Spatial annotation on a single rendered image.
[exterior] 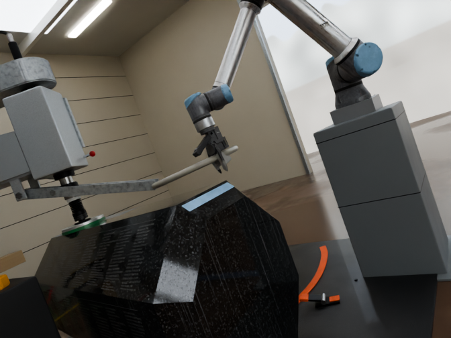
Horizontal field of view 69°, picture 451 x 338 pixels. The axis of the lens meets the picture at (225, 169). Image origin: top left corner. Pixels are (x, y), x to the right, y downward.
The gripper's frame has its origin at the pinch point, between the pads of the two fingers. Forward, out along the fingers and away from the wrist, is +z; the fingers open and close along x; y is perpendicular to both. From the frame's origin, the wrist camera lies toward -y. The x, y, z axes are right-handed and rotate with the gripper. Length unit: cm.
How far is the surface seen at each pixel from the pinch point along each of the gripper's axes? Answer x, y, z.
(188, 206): -23.4, -32.3, 4.7
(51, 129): 41, -52, -52
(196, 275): -33, -44, 24
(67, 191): 49, -57, -23
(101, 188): 41, -43, -17
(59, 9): 383, 86, -314
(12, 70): 43, -56, -85
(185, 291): -33, -49, 26
